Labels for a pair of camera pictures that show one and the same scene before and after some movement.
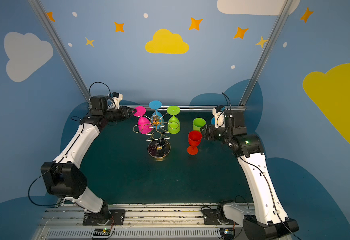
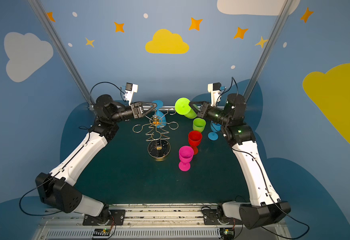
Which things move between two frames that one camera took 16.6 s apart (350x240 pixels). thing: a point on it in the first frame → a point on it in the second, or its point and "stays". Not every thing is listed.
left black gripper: x=124 y=112 → x=136 y=109
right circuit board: x=227 y=233 stays
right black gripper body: x=207 y=132 → x=204 y=110
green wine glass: x=197 y=123 stays
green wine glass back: x=173 y=124 → x=182 y=107
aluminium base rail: x=142 y=222 stays
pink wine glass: x=144 y=124 → x=186 y=154
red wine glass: x=194 y=138 stays
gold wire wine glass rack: x=158 y=147 stays
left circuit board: x=101 y=232 stays
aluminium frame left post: x=52 y=36 stays
